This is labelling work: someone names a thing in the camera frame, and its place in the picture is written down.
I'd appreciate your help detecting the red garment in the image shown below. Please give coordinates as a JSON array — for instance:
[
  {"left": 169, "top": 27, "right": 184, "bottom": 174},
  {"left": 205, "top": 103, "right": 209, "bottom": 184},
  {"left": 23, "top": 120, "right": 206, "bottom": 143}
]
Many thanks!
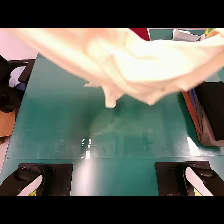
[{"left": 129, "top": 28, "right": 152, "bottom": 42}]

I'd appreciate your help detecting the heap of clothes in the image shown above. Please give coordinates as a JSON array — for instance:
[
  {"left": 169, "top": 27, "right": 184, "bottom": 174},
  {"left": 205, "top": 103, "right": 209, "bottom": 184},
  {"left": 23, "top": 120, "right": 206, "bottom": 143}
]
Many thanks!
[{"left": 0, "top": 54, "right": 36, "bottom": 114}]

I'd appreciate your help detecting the cream T-shirt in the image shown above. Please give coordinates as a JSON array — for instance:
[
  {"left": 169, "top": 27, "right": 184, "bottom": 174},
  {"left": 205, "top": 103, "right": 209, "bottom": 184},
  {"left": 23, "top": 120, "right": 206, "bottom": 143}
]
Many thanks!
[{"left": 9, "top": 28, "right": 224, "bottom": 109}]

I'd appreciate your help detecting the orange garment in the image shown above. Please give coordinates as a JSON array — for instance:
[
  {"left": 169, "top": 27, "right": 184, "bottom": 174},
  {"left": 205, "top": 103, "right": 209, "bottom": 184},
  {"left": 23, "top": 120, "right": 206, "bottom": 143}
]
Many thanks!
[{"left": 181, "top": 89, "right": 204, "bottom": 142}]

